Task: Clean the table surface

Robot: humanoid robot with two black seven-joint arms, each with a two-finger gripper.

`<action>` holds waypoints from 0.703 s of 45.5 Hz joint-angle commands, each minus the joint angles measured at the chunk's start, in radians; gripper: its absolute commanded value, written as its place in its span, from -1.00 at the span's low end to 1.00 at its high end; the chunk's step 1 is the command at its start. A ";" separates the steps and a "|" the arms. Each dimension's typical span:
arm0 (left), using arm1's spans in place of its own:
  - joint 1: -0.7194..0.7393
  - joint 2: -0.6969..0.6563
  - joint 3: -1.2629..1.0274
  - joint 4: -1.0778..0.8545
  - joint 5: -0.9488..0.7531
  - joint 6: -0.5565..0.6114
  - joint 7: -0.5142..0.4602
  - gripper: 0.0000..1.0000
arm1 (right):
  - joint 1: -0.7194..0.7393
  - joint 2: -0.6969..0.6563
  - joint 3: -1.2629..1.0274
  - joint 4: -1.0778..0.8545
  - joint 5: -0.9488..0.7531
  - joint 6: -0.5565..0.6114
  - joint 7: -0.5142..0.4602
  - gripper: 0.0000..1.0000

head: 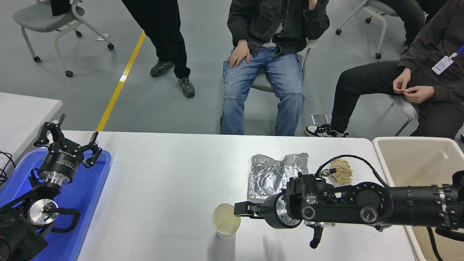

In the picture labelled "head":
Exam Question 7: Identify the white badge blue lanyard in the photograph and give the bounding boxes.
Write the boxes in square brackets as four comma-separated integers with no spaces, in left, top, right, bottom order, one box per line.
[431,44,464,75]

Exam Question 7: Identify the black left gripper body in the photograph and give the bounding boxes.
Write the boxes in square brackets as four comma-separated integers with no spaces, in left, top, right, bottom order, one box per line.
[38,143,84,179]

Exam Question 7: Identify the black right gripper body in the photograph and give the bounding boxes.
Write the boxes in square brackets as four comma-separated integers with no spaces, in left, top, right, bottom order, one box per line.
[260,193,280,229]

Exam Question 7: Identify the silver foil tray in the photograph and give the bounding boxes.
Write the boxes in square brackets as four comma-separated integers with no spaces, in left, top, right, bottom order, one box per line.
[248,153,309,200]

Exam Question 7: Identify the shiny metal floor plate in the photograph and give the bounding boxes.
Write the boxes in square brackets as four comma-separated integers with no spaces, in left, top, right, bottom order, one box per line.
[311,113,332,126]

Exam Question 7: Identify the white paper cup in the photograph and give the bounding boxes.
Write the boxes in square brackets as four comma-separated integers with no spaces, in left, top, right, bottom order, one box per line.
[212,203,241,241]

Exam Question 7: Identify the large pale plastic bin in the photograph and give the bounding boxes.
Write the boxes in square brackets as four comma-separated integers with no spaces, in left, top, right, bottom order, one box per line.
[372,136,464,261]

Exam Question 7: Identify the blue plastic tray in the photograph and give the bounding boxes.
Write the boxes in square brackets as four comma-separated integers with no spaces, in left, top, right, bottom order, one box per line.
[0,148,112,261]

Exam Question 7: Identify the white seat chair black leg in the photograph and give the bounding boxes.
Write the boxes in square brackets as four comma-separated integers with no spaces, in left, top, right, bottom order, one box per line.
[388,94,422,137]

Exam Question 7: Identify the tan paper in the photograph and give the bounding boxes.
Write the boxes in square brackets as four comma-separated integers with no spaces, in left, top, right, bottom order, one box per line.
[328,158,353,185]

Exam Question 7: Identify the black garment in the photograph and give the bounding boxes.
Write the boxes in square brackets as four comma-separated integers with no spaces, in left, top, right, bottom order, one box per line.
[50,0,71,17]

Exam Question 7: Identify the black cable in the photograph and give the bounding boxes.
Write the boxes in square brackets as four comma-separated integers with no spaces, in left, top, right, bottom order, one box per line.
[0,150,17,186]

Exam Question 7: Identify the person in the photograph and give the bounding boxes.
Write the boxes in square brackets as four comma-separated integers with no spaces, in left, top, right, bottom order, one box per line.
[121,0,196,99]
[304,0,464,140]
[220,0,330,136]
[379,0,450,55]

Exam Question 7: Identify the white side table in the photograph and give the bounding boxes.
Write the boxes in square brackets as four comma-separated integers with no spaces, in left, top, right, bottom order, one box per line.
[0,92,63,171]

